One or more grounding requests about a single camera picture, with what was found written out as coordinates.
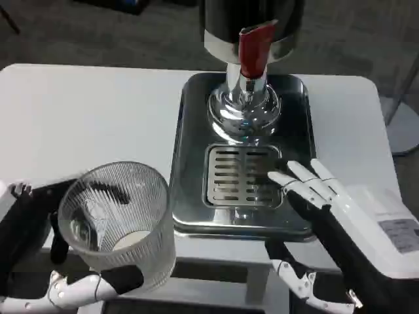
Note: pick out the white table frame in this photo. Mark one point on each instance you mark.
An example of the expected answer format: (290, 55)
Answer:
(262, 288)

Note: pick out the slotted steel grid plate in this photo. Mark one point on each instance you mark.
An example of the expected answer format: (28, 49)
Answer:
(229, 176)

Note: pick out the black furniture leg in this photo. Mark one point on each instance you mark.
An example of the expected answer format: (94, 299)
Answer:
(10, 19)

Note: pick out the grey stand pole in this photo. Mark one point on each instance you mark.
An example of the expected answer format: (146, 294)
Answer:
(406, 85)

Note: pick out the steel drip tray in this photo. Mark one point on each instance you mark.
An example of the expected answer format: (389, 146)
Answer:
(193, 131)

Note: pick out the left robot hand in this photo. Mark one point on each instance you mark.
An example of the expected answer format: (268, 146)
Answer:
(29, 222)

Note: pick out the clear ribbed glass cup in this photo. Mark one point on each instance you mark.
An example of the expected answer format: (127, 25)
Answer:
(157, 229)

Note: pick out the round grey stand base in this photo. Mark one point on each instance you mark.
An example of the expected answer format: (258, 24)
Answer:
(404, 127)

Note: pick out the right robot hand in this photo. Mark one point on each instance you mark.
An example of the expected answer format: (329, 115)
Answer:
(353, 222)

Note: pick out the red tap lever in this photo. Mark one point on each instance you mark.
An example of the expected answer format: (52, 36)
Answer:
(255, 49)

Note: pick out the chrome drink dispenser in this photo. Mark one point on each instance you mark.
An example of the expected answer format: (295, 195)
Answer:
(226, 108)

